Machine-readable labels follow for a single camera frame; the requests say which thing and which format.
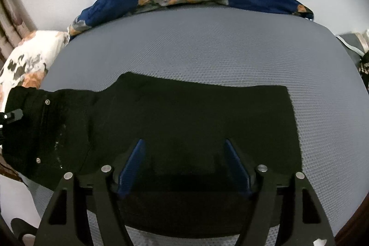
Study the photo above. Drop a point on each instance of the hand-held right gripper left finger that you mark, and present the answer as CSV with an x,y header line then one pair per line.
x,y
131,168

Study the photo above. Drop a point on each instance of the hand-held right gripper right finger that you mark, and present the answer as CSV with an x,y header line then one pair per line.
x,y
237,168

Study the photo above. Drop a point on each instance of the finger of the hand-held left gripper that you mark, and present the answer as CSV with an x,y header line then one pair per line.
x,y
11,117

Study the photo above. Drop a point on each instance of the black pants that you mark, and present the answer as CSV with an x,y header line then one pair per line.
x,y
187,110

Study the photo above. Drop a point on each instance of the brown patterned cloth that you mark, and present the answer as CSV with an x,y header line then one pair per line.
x,y
8,168

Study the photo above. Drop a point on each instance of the white floral pillow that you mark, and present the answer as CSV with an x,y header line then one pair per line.
x,y
31,61

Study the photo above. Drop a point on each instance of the grey textured mattress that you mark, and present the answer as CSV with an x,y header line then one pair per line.
x,y
207,44

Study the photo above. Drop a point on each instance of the black and cream zigzag cloth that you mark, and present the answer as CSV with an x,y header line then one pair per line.
x,y
364,64

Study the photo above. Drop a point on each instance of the grey cloth with white edge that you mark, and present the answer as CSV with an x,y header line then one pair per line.
x,y
350,40

